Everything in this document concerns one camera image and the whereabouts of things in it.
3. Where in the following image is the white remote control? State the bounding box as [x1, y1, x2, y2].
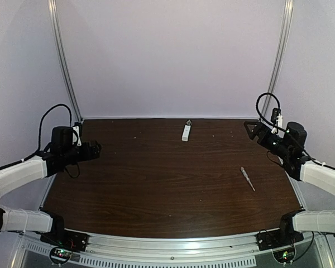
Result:
[181, 125, 191, 142]

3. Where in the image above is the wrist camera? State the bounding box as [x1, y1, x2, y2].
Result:
[271, 108, 283, 134]
[50, 126, 79, 154]

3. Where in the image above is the front aluminium rail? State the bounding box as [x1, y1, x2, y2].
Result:
[9, 231, 335, 267]

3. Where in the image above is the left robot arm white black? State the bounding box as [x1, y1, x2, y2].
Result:
[0, 141, 102, 238]

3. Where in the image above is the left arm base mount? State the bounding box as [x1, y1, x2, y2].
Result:
[40, 217, 89, 252]

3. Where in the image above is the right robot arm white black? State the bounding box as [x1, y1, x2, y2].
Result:
[243, 121, 335, 241]

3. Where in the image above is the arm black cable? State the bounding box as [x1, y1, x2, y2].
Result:
[37, 104, 73, 153]
[255, 93, 285, 132]

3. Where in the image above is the aluminium frame post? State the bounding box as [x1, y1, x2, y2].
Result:
[48, 0, 83, 122]
[261, 0, 294, 121]

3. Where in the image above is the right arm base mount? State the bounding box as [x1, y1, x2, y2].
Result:
[256, 215, 304, 251]

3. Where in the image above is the left aluminium frame post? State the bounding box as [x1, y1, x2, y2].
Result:
[48, 0, 83, 122]

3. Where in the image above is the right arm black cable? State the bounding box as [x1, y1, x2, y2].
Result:
[255, 93, 285, 132]

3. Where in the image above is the clear handle screwdriver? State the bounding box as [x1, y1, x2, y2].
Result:
[240, 167, 256, 192]

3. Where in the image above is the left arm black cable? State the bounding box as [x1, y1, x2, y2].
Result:
[37, 104, 73, 153]

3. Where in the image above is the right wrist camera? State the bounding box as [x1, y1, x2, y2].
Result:
[271, 108, 283, 134]

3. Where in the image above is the right aluminium frame post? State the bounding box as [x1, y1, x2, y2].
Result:
[261, 0, 294, 121]

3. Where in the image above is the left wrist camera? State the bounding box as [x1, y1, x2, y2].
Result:
[50, 126, 79, 154]

